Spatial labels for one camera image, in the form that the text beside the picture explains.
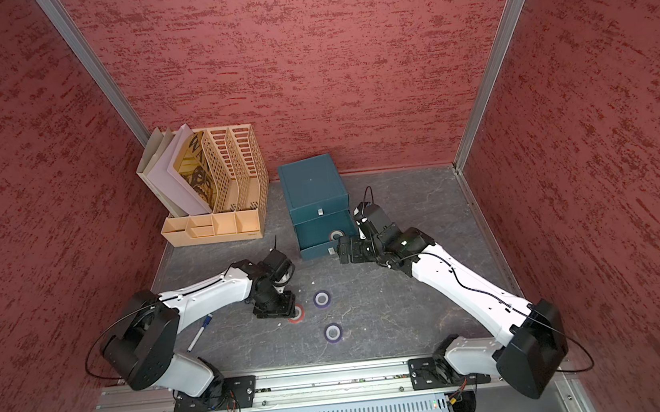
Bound red tape roll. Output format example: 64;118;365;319
289;305;305;324
329;230;344;241

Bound purple tape roll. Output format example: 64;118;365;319
313;290;332;309
323;323;343;344

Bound teal three-drawer cabinet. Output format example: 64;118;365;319
278;154;357;261

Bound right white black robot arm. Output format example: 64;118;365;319
338;202;568;399

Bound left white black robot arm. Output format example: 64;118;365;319
96;249;297;397

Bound blue capped white marker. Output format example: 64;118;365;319
186;313;213;353

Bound beige plastic file organizer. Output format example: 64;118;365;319
158;124;269;248

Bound yellow illustrated book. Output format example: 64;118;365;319
173;131;215;210

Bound lilac folder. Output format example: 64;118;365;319
150;125;212;216

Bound beige cardboard folder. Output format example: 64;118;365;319
136;128;187;218

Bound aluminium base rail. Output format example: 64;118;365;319
82;336;579;412

